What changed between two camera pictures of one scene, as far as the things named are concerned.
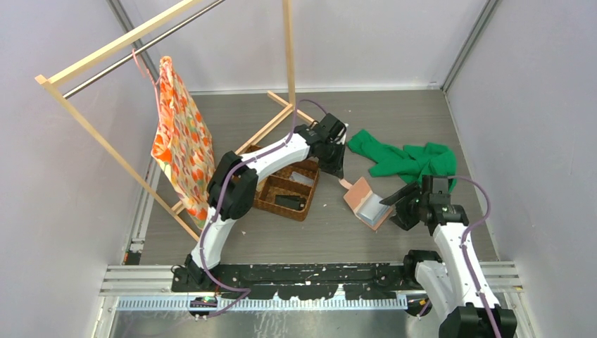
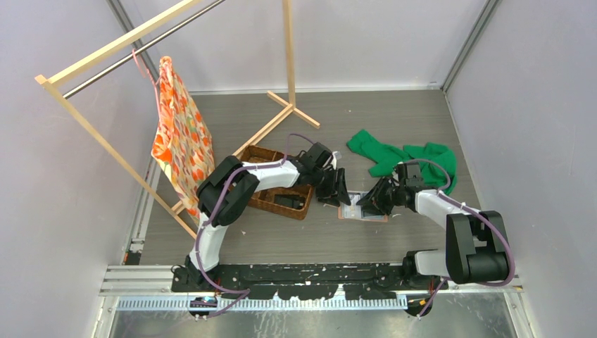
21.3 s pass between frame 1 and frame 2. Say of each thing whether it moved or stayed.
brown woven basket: stayed
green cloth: stayed
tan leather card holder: moved
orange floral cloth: stayed
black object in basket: stayed
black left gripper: moved
